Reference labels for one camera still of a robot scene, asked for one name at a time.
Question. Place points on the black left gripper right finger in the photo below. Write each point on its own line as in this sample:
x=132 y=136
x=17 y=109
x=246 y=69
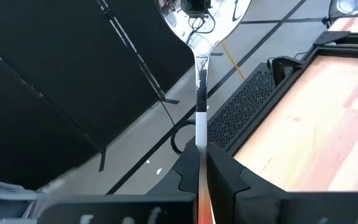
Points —
x=222 y=180

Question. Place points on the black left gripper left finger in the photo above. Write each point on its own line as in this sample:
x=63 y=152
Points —
x=186 y=174

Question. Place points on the black perforated computer case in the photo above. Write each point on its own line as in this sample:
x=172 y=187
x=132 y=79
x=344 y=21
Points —
x=241 y=105

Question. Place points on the black curtain partition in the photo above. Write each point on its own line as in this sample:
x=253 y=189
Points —
x=57 y=77

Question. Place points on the black metal table frame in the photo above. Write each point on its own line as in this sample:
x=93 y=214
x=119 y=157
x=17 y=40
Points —
x=328 y=49

